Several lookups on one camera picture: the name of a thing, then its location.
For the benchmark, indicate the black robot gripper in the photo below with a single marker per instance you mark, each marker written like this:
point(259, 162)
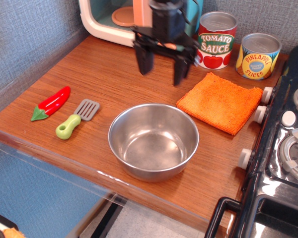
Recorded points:
point(166, 37)

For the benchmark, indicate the green handled grey toy spatula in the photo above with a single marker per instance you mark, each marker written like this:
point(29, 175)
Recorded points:
point(85, 111)

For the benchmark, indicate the red toy chili pepper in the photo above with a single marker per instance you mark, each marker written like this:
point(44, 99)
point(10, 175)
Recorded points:
point(51, 104)

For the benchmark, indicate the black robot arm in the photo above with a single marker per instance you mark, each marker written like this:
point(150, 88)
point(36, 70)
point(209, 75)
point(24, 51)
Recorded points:
point(170, 3)

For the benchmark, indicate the silver metal pot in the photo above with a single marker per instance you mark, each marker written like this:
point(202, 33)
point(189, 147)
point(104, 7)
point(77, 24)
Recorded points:
point(153, 142)

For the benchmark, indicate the tomato sauce can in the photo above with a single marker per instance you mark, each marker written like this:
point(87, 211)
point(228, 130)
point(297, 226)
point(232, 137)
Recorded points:
point(216, 36)

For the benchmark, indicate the toy microwave oven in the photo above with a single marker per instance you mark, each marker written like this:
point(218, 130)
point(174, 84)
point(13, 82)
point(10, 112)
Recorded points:
point(111, 20)

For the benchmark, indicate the orange folded cloth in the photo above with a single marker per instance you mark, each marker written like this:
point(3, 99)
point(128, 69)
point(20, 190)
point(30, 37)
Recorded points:
point(221, 103)

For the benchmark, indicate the pineapple slices can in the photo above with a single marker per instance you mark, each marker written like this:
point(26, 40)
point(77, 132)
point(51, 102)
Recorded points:
point(257, 56)

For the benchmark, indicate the white stove knob upper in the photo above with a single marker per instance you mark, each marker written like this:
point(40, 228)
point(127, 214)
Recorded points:
point(266, 95)

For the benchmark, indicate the white stove knob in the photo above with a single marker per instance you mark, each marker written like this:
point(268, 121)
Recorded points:
point(266, 95)
point(244, 158)
point(259, 114)

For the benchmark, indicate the white stove knob middle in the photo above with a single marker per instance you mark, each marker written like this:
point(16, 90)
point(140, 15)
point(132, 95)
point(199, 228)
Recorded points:
point(259, 114)

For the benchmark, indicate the white stove knob lower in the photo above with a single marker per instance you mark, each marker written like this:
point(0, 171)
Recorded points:
point(244, 158)

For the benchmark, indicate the black toy stove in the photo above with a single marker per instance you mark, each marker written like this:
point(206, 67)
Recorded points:
point(269, 204)

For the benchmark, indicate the clear acrylic barrier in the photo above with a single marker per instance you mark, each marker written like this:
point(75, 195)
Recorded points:
point(47, 202)

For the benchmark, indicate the orange fuzzy object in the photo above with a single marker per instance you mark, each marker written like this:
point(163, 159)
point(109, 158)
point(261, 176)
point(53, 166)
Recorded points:
point(11, 233)

